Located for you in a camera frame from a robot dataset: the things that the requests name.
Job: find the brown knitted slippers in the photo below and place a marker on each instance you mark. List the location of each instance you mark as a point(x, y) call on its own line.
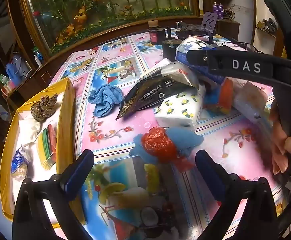
point(44, 107)

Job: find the blue terry towel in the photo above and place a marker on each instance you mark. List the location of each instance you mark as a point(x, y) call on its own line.
point(105, 100)

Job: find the pink tissue pack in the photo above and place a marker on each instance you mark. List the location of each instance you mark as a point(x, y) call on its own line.
point(250, 95)

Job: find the dark wooden cabinet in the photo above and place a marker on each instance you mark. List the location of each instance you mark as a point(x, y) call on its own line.
point(226, 28)

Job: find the black foil packet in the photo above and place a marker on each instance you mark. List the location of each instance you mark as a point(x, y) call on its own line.
point(150, 90)

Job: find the purple phone stand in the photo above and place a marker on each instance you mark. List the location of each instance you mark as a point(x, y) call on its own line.
point(209, 21)

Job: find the red plastic bag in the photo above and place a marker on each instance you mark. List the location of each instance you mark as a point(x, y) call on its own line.
point(158, 142)

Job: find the small white bottle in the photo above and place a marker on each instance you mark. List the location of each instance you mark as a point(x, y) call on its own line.
point(38, 60)

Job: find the flower display glass case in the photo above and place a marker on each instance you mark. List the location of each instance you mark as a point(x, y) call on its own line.
point(98, 5)

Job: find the lemon print tissue pack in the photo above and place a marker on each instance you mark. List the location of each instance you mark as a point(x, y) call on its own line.
point(178, 110)

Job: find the printed tablecloth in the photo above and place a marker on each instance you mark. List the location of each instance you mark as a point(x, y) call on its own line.
point(115, 135)

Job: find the pack of coloured strips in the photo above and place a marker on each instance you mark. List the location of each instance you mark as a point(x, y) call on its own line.
point(48, 142)

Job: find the orange sponge pack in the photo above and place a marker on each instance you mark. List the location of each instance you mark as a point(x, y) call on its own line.
point(226, 95)

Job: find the purple spray can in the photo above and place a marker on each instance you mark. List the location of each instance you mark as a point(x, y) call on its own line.
point(215, 10)
point(220, 10)

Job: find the yellow-edged white box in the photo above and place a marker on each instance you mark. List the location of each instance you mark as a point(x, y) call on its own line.
point(66, 110)

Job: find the black device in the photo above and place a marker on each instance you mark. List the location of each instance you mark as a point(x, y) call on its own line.
point(190, 31)

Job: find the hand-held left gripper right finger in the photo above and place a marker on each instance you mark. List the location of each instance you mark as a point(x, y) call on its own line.
point(208, 170)

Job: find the black cylindrical motor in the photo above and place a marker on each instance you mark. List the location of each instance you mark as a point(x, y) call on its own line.
point(171, 50)

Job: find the blue soft cloth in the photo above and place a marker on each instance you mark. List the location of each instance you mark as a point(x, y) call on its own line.
point(188, 140)

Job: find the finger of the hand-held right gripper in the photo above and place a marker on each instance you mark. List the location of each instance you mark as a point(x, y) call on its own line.
point(245, 66)

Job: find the person's right hand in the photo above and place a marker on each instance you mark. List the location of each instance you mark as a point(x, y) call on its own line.
point(278, 152)

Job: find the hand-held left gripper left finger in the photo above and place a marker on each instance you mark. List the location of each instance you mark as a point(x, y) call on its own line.
point(76, 180)

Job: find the white cloth in box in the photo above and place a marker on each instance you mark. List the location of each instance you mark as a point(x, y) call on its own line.
point(30, 128)

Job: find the blue flowered tissue pack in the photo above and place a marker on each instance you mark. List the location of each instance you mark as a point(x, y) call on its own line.
point(185, 47)

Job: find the blue plastic jug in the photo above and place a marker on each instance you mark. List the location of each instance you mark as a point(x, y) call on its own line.
point(15, 67)

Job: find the clear bag with blue print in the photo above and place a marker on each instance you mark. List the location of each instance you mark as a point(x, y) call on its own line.
point(19, 161)

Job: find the small black motor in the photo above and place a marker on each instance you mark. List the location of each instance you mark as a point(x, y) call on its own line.
point(155, 36)

